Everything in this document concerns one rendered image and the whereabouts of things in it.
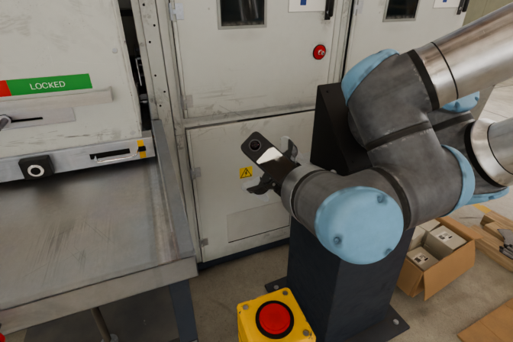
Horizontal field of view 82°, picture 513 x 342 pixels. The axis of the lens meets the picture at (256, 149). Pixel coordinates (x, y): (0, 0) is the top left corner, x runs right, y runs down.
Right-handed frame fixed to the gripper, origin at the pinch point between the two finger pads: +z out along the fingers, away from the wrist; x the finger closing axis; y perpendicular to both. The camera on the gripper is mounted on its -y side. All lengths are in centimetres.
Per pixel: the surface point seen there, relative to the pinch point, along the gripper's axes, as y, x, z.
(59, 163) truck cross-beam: -33, -33, 20
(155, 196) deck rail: -11.7, -22.3, 6.8
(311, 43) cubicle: 1, 50, 47
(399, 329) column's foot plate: 106, -13, 27
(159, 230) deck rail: -8.4, -24.3, -4.1
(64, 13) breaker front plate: -51, -4, 10
